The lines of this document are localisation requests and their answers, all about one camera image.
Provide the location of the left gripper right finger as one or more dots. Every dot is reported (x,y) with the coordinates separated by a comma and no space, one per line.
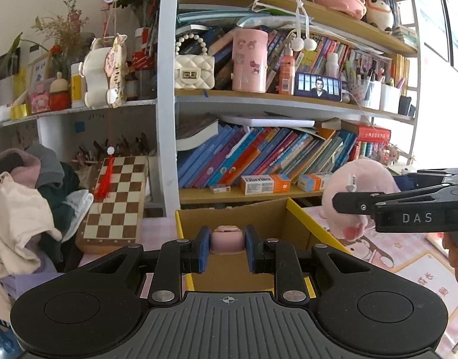
(288,266)

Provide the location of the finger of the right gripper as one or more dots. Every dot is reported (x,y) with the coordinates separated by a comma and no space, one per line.
(428,177)
(371,201)

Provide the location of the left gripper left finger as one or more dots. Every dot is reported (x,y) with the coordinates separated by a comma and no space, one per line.
(174,260)

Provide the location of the pink plush pig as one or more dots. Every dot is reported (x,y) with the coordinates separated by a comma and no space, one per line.
(363,175)

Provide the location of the pink utility knife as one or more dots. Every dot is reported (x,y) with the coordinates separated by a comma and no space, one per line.
(227,240)

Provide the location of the wooden chessboard box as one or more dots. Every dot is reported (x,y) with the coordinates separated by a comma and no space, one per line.
(114,201)

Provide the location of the orange white toothpaste box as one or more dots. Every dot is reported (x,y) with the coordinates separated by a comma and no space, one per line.
(265,184)

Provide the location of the red tassel ornament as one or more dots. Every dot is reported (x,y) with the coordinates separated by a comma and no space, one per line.
(102,190)

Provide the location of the row of books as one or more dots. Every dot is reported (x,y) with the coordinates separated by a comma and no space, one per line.
(223,150)

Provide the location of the smartphone on shelf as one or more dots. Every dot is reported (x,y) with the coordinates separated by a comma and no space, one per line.
(318,87)

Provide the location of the orange bottle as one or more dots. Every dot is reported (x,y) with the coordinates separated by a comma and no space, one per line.
(287,72)

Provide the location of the pile of clothes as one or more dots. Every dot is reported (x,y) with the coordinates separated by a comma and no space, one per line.
(42,205)

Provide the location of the white shelf unit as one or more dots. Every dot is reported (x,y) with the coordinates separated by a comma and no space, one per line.
(159,116)

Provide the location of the pink cylindrical container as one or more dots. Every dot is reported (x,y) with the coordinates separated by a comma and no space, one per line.
(249,56)

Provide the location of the cream quilted handbag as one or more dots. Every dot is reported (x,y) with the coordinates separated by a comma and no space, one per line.
(193,71)

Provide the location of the white cat figurine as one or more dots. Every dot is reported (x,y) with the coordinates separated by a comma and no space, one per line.
(104,69)

